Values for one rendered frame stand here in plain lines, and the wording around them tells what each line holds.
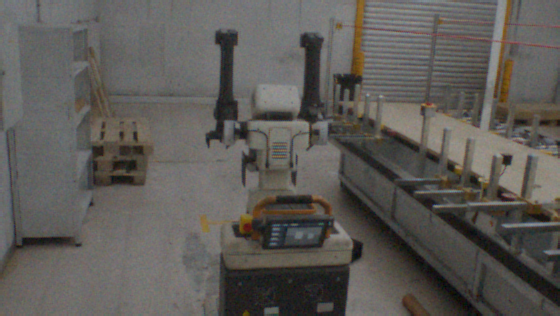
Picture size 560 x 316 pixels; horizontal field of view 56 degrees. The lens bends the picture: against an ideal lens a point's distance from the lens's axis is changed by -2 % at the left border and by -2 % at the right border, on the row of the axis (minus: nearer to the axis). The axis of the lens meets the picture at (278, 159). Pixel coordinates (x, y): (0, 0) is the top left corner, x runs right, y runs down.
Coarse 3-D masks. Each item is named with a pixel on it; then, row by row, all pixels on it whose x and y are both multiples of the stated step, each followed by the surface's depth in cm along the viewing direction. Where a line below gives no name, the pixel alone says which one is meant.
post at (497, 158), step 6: (498, 156) 261; (492, 162) 264; (498, 162) 262; (492, 168) 264; (498, 168) 263; (492, 174) 265; (498, 174) 264; (492, 180) 265; (498, 180) 265; (492, 186) 265; (492, 192) 266; (486, 198) 269; (492, 198) 267; (492, 216) 270
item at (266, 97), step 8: (256, 88) 247; (264, 88) 248; (272, 88) 248; (280, 88) 249; (288, 88) 250; (296, 88) 251; (256, 96) 246; (264, 96) 245; (272, 96) 246; (280, 96) 247; (288, 96) 248; (296, 96) 249; (256, 104) 244; (264, 104) 243; (272, 104) 244; (280, 104) 245; (288, 104) 246; (296, 104) 247; (256, 112) 245; (264, 112) 244; (296, 112) 247
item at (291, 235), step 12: (276, 216) 209; (288, 216) 210; (300, 216) 210; (312, 216) 211; (324, 216) 212; (252, 228) 215; (264, 228) 214; (276, 228) 210; (288, 228) 211; (300, 228) 212; (312, 228) 214; (324, 228) 215; (264, 240) 214; (276, 240) 215; (288, 240) 216; (300, 240) 217; (312, 240) 218; (324, 240) 220
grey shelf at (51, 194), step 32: (32, 32) 346; (64, 32) 350; (32, 64) 351; (64, 64) 355; (32, 96) 356; (64, 96) 361; (32, 128) 362; (64, 128) 366; (32, 160) 367; (64, 160) 372; (32, 192) 373; (64, 192) 378; (32, 224) 379; (64, 224) 384
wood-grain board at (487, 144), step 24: (384, 120) 450; (408, 120) 457; (432, 120) 464; (456, 120) 471; (432, 144) 371; (456, 144) 376; (480, 144) 380; (504, 144) 385; (480, 168) 316; (504, 168) 318; (552, 168) 325; (504, 192) 280; (552, 192) 276
